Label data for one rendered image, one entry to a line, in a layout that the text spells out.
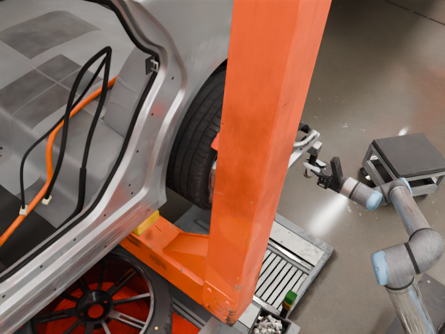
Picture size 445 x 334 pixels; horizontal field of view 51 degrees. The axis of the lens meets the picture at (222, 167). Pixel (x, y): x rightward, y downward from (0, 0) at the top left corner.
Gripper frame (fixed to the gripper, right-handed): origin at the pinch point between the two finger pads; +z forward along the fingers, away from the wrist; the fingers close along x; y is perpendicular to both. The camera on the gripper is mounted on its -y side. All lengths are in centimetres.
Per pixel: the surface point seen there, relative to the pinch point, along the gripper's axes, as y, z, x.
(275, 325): 27, -28, -65
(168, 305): 33, 13, -84
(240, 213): -41, -9, -76
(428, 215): 83, -61, 95
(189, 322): 56, 8, -75
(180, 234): 13, 24, -63
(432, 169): 49, -49, 98
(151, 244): 15, 31, -74
